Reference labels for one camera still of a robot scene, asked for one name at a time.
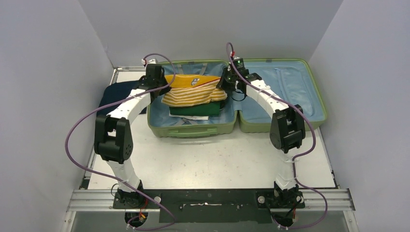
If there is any dark green cloth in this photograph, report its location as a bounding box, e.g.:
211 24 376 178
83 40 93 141
169 101 224 116

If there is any yellow striped towel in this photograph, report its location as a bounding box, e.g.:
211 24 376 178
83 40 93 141
161 74 227 107

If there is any navy blue cloth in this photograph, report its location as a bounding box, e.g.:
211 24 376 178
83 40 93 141
96 81 151 123

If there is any white shirt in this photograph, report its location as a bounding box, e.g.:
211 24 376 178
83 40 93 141
169 113 209 121

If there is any green suitcase with blue lining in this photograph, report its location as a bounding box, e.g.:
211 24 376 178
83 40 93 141
147 58 327 138

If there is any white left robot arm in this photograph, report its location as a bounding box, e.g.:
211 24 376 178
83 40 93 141
94 64 170 208

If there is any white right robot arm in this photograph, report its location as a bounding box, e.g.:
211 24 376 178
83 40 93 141
217 57 306 207

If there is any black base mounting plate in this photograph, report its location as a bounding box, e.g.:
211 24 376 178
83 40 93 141
113 188 305 223

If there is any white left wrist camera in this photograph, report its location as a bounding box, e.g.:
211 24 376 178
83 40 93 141
141 58 158 67

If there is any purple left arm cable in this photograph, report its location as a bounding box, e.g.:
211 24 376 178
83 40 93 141
64 53 177 232

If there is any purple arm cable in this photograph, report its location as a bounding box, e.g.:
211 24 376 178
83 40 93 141
64 53 177 232
225 42 329 231

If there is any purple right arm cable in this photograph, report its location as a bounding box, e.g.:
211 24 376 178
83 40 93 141
225 42 329 231

